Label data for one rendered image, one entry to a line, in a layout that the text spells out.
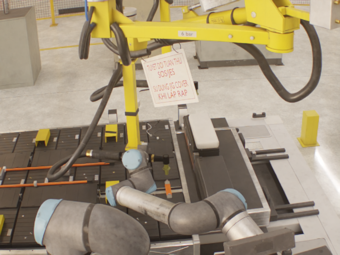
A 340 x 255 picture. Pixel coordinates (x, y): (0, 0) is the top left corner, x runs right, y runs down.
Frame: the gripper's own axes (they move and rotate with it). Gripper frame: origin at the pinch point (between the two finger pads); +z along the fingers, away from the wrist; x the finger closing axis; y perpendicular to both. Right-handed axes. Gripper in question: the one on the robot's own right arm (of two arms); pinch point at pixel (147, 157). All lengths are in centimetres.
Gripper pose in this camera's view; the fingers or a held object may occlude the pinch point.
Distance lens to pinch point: 253.8
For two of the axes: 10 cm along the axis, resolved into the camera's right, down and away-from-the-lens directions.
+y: 9.8, 0.5, -1.7
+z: 1.7, 0.3, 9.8
